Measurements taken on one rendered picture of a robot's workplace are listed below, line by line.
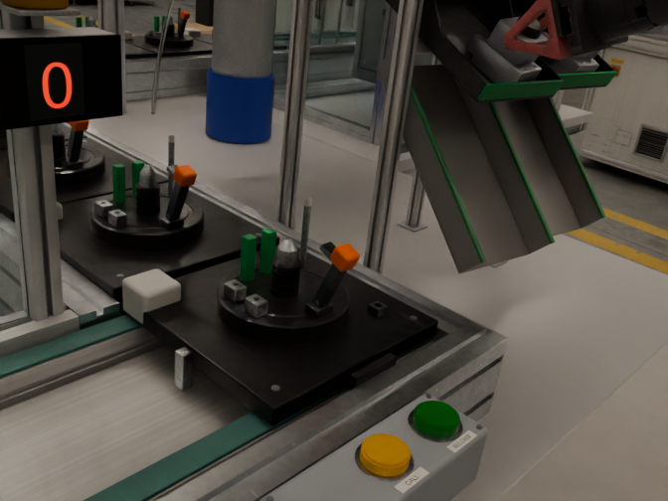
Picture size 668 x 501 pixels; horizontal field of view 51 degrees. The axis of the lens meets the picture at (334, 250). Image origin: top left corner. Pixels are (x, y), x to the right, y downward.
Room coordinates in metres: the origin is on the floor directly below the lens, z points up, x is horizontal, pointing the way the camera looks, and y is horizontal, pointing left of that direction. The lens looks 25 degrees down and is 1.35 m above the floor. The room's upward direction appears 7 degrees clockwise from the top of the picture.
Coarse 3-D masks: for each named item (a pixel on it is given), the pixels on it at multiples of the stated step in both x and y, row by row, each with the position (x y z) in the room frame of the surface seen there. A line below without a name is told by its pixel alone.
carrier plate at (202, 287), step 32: (256, 256) 0.76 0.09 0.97; (192, 288) 0.66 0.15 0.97; (352, 288) 0.70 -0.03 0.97; (160, 320) 0.59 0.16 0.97; (192, 320) 0.60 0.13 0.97; (352, 320) 0.63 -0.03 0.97; (384, 320) 0.64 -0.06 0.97; (416, 320) 0.65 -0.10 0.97; (192, 352) 0.55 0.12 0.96; (224, 352) 0.55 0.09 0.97; (256, 352) 0.56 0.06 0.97; (288, 352) 0.56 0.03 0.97; (320, 352) 0.57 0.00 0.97; (352, 352) 0.57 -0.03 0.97; (384, 352) 0.59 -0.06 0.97; (224, 384) 0.52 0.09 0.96; (256, 384) 0.51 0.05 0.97; (288, 384) 0.51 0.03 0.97; (320, 384) 0.52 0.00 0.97; (288, 416) 0.49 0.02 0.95
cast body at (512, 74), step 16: (496, 32) 0.80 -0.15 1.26; (528, 32) 0.78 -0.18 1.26; (480, 48) 0.81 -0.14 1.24; (496, 48) 0.80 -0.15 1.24; (480, 64) 0.81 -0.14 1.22; (496, 64) 0.80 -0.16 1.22; (512, 64) 0.78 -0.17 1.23; (528, 64) 0.80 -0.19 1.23; (496, 80) 0.80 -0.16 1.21; (512, 80) 0.78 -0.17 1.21; (528, 80) 0.80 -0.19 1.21
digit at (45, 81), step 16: (32, 48) 0.55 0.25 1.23; (48, 48) 0.56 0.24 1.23; (64, 48) 0.57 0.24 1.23; (80, 48) 0.58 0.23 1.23; (32, 64) 0.55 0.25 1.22; (48, 64) 0.56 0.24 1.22; (64, 64) 0.57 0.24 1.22; (80, 64) 0.58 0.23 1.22; (32, 80) 0.54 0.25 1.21; (48, 80) 0.55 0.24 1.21; (64, 80) 0.56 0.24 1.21; (80, 80) 0.58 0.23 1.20; (32, 96) 0.54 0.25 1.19; (48, 96) 0.55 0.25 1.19; (64, 96) 0.56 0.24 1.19; (80, 96) 0.57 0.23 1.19; (32, 112) 0.54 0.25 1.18; (48, 112) 0.55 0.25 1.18; (64, 112) 0.56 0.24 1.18; (80, 112) 0.57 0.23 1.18
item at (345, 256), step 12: (324, 252) 0.60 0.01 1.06; (336, 252) 0.59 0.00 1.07; (348, 252) 0.59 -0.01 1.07; (336, 264) 0.59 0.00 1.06; (348, 264) 0.58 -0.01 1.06; (336, 276) 0.59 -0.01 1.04; (324, 288) 0.60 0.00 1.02; (336, 288) 0.60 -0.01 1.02; (312, 300) 0.61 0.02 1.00; (324, 300) 0.60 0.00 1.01
